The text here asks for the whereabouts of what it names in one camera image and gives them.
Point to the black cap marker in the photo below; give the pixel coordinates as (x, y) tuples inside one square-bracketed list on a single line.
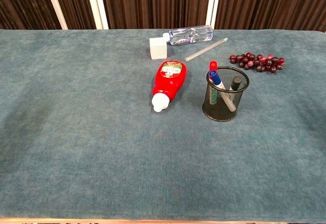
[(236, 82)]

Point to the blue cap marker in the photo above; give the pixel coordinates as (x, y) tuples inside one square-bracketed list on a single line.
[(215, 78)]

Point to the black pen cup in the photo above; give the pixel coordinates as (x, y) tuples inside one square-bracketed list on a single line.
[(224, 112)]

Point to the red cap marker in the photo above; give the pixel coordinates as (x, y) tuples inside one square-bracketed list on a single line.
[(213, 65)]

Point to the red ketchup squeeze bottle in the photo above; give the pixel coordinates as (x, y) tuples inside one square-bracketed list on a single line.
[(169, 81)]

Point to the small foam cube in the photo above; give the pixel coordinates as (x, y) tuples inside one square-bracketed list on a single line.
[(158, 48)]

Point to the clear glass rod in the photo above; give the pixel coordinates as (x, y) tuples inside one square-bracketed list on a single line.
[(205, 49)]

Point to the clear plastic water bottle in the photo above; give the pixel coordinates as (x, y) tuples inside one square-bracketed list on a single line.
[(191, 35)]

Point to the teal table cloth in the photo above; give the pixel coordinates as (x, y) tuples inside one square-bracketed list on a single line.
[(89, 132)]

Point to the dark brown slatted curtain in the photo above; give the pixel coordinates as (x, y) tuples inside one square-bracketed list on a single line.
[(158, 2)]

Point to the bunch of dark red grapes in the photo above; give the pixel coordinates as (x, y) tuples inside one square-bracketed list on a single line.
[(257, 62)]

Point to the white frame post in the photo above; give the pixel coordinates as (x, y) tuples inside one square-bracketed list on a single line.
[(55, 5), (98, 5), (212, 5)]

